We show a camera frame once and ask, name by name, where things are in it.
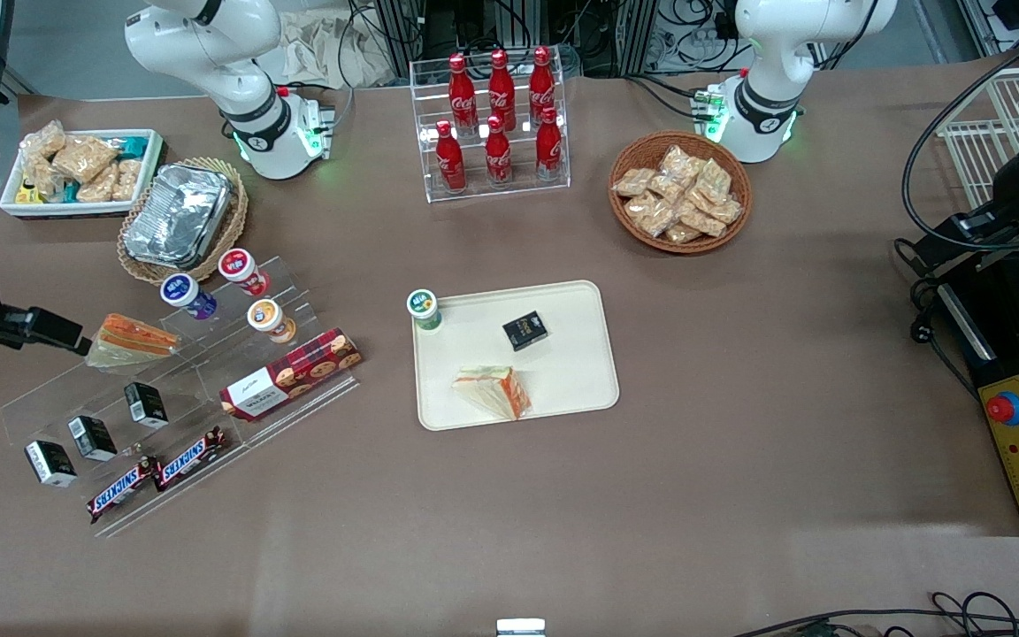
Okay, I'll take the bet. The red tartan shortbread box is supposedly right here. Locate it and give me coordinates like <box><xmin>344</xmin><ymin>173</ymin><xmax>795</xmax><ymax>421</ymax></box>
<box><xmin>219</xmin><ymin>328</ymin><xmax>364</xmax><ymax>421</ymax></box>

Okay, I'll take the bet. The red lid yogurt cup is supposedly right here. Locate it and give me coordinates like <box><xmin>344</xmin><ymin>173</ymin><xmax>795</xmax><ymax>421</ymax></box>
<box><xmin>218</xmin><ymin>248</ymin><xmax>270</xmax><ymax>297</ymax></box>

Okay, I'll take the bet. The clear acrylic bottle rack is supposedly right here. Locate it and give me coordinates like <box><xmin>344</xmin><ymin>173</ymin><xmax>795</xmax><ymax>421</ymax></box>
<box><xmin>410</xmin><ymin>53</ymin><xmax>571</xmax><ymax>204</ymax></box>

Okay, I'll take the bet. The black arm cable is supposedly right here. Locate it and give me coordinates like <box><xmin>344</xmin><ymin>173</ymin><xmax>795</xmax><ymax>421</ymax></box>
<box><xmin>902</xmin><ymin>25</ymin><xmax>1019</xmax><ymax>252</ymax></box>

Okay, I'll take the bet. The round brown wicker basket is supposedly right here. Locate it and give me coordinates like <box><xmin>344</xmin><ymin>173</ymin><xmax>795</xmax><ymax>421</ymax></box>
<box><xmin>608</xmin><ymin>131</ymin><xmax>753</xmax><ymax>256</ymax></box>

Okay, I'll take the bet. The black sealing machine yellow panel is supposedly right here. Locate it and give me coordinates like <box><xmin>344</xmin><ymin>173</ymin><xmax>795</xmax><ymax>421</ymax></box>
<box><xmin>934</xmin><ymin>252</ymin><xmax>1019</xmax><ymax>538</ymax></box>

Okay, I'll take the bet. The crumpled white cloth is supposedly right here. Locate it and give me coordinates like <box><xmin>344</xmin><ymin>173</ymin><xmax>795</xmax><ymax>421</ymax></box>
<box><xmin>278</xmin><ymin>9</ymin><xmax>397</xmax><ymax>89</ymax></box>

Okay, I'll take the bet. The blue lid yogurt cup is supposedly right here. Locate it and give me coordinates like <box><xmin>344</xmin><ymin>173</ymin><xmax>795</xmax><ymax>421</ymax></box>
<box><xmin>160</xmin><ymin>272</ymin><xmax>218</xmax><ymax>321</ymax></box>

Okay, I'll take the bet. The Snickers chocolate bar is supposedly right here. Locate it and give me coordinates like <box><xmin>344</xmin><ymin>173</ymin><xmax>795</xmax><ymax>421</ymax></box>
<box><xmin>88</xmin><ymin>457</ymin><xmax>162</xmax><ymax>524</ymax></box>
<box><xmin>153</xmin><ymin>426</ymin><xmax>228</xmax><ymax>493</ymax></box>

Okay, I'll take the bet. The beige snack packet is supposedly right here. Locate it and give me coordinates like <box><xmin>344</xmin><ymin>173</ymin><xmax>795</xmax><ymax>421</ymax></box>
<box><xmin>76</xmin><ymin>164</ymin><xmax>121</xmax><ymax>204</ymax></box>
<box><xmin>111</xmin><ymin>159</ymin><xmax>144</xmax><ymax>203</ymax></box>
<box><xmin>51</xmin><ymin>134</ymin><xmax>119</xmax><ymax>184</ymax></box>
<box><xmin>21</xmin><ymin>121</ymin><xmax>68</xmax><ymax>163</ymax></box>
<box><xmin>21</xmin><ymin>155</ymin><xmax>64</xmax><ymax>200</ymax></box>

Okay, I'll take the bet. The shallow wicker basket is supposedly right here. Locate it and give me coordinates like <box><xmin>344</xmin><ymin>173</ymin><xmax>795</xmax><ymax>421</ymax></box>
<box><xmin>116</xmin><ymin>157</ymin><xmax>249</xmax><ymax>286</ymax></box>

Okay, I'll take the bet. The small black tissue pack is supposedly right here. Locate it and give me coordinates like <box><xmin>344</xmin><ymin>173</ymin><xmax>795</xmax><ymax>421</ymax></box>
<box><xmin>124</xmin><ymin>382</ymin><xmax>169</xmax><ymax>430</ymax></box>
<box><xmin>67</xmin><ymin>416</ymin><xmax>119</xmax><ymax>463</ymax></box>
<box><xmin>25</xmin><ymin>441</ymin><xmax>78</xmax><ymax>488</ymax></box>
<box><xmin>502</xmin><ymin>311</ymin><xmax>549</xmax><ymax>352</ymax></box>

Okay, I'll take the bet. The orange lid yogurt cup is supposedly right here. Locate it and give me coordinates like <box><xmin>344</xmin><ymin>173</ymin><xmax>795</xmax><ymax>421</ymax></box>
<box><xmin>247</xmin><ymin>298</ymin><xmax>296</xmax><ymax>344</ymax></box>

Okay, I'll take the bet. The black machine power cable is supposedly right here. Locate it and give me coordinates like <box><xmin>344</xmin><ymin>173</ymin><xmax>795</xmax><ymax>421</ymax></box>
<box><xmin>894</xmin><ymin>237</ymin><xmax>981</xmax><ymax>401</ymax></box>

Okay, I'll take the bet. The white rectangular snack bin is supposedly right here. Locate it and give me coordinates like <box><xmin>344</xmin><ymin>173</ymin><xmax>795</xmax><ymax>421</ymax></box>
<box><xmin>0</xmin><ymin>128</ymin><xmax>165</xmax><ymax>219</ymax></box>

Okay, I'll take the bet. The green lid yogurt cup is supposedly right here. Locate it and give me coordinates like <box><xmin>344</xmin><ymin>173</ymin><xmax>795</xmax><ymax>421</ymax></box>
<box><xmin>407</xmin><ymin>289</ymin><xmax>442</xmax><ymax>332</ymax></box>

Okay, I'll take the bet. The red Coca-Cola bottle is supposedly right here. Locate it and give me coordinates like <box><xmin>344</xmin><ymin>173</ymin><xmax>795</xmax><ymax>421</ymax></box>
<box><xmin>435</xmin><ymin>120</ymin><xmax>467</xmax><ymax>193</ymax></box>
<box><xmin>487</xmin><ymin>49</ymin><xmax>517</xmax><ymax>132</ymax></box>
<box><xmin>484</xmin><ymin>115</ymin><xmax>514</xmax><ymax>188</ymax></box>
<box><xmin>448</xmin><ymin>53</ymin><xmax>479</xmax><ymax>135</ymax></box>
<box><xmin>528</xmin><ymin>46</ymin><xmax>557</xmax><ymax>125</ymax></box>
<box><xmin>534</xmin><ymin>106</ymin><xmax>564</xmax><ymax>181</ymax></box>

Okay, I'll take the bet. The clear acrylic step stand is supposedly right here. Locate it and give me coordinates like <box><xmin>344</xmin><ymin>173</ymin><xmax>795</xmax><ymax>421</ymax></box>
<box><xmin>156</xmin><ymin>255</ymin><xmax>362</xmax><ymax>448</ymax></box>
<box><xmin>0</xmin><ymin>310</ymin><xmax>249</xmax><ymax>539</ymax></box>

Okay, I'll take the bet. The beige plastic serving tray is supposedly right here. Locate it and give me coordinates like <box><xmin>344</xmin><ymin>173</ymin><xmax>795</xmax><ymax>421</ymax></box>
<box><xmin>410</xmin><ymin>280</ymin><xmax>621</xmax><ymax>432</ymax></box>

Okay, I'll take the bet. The aluminium foil container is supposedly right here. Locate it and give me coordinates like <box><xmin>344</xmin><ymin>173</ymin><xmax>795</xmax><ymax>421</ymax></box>
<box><xmin>123</xmin><ymin>164</ymin><xmax>236</xmax><ymax>271</ymax></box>

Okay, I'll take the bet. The white wire rack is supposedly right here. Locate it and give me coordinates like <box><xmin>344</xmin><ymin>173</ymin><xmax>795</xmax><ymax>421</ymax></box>
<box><xmin>936</xmin><ymin>64</ymin><xmax>1019</xmax><ymax>210</ymax></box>

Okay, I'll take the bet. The triangle sandwich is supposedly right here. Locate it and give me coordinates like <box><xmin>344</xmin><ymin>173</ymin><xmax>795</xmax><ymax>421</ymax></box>
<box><xmin>450</xmin><ymin>365</ymin><xmax>533</xmax><ymax>423</ymax></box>
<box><xmin>85</xmin><ymin>314</ymin><xmax>180</xmax><ymax>369</ymax></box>

